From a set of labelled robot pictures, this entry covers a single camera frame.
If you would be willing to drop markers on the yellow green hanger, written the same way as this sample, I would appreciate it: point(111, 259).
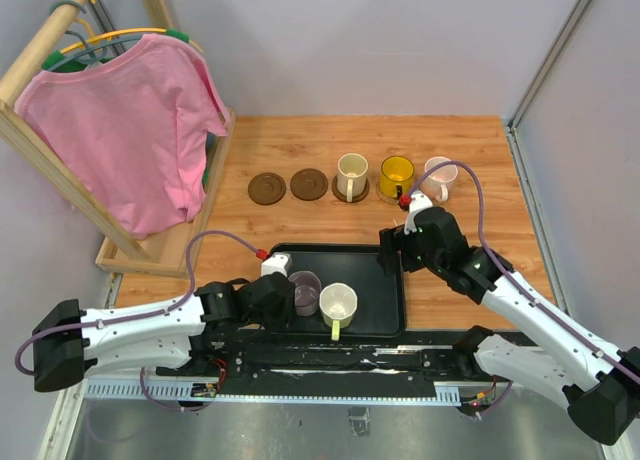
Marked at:
point(158, 12)

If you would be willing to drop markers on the brown wooden coaster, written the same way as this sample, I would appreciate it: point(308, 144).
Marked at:
point(266, 188)
point(343, 198)
point(309, 184)

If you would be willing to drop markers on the pink t-shirt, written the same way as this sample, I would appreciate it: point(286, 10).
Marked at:
point(133, 130)

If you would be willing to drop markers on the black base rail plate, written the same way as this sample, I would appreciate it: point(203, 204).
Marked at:
point(416, 367)

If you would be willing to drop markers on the cream yellow mug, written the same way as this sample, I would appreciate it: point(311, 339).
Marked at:
point(351, 177)

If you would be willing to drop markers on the black plastic tray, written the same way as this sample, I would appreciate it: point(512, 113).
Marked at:
point(381, 311)

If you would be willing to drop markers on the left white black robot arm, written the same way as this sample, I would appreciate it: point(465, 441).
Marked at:
point(72, 344)

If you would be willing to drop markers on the white mug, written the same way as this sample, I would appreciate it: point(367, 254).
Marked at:
point(338, 304)

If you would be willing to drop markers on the aluminium frame post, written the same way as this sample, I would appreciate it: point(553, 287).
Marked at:
point(570, 26)

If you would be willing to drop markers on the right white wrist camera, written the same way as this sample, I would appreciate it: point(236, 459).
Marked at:
point(416, 203)

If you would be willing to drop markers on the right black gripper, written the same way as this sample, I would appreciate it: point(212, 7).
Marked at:
point(391, 240)

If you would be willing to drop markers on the woven rattan coaster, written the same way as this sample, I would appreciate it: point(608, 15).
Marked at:
point(387, 199)
point(425, 196)

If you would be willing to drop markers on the pink mug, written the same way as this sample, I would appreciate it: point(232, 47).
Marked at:
point(438, 185)

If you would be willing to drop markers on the lilac mug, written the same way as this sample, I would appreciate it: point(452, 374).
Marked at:
point(307, 288)

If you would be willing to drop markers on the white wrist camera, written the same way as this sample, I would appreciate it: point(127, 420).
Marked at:
point(416, 203)
point(274, 263)

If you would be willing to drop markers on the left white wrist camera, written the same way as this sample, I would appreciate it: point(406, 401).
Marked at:
point(274, 263)

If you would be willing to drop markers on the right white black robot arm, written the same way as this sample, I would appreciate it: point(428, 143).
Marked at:
point(595, 381)

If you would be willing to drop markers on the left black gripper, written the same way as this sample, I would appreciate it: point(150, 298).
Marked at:
point(285, 317)

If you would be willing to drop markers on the grey hanger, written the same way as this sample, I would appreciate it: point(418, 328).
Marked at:
point(92, 52)

